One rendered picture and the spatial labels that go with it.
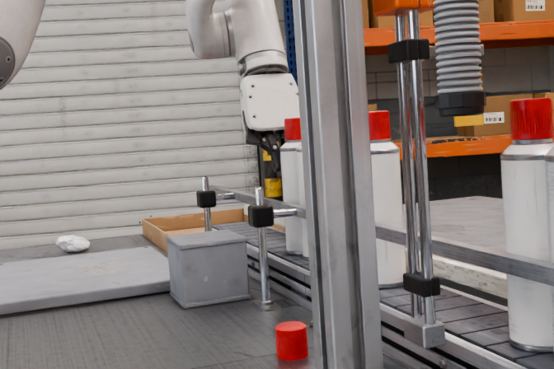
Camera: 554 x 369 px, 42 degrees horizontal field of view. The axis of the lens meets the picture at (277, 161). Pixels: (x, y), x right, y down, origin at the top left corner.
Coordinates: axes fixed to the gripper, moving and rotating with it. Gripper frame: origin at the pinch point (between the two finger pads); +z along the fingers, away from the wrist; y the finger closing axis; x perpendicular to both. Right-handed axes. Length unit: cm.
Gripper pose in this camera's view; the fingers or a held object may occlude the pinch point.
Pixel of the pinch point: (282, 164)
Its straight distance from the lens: 117.8
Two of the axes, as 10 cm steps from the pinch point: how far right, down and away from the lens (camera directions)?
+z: 1.9, 9.4, -2.7
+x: -2.9, 3.2, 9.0
